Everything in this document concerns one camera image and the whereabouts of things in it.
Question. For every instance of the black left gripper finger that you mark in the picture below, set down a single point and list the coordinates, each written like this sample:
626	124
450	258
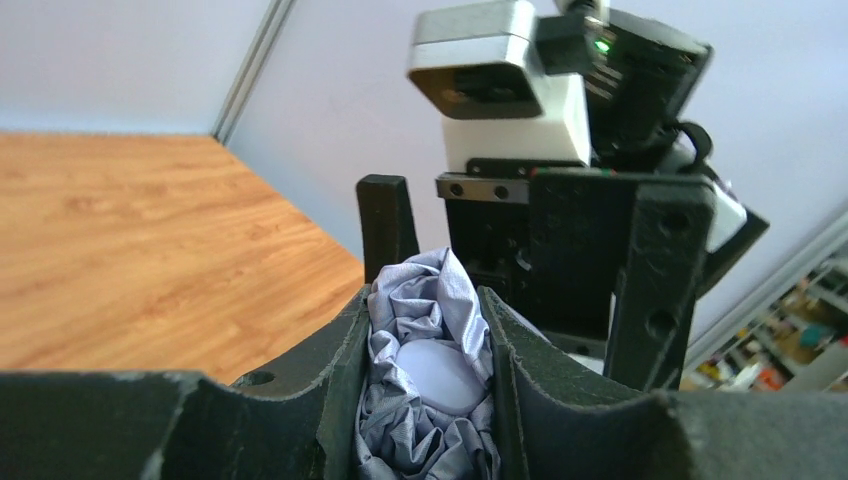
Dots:
292	418

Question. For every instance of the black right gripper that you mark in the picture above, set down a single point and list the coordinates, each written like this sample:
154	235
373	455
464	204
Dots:
612	258

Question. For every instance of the lavender folding umbrella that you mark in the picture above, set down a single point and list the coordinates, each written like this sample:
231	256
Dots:
426	409

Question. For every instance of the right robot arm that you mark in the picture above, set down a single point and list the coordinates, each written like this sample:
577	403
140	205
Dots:
547	340

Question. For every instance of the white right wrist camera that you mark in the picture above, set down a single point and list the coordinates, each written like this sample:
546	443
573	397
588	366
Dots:
479	65

